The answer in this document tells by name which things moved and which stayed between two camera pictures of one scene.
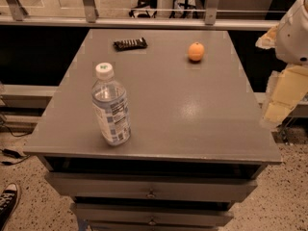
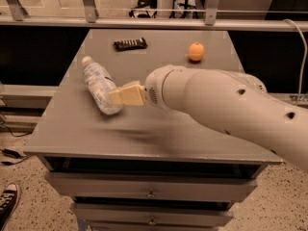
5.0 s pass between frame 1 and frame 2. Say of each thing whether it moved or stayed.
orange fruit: stayed
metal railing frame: stayed
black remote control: stayed
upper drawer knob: stayed
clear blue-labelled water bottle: moved
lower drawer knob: stayed
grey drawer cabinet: stayed
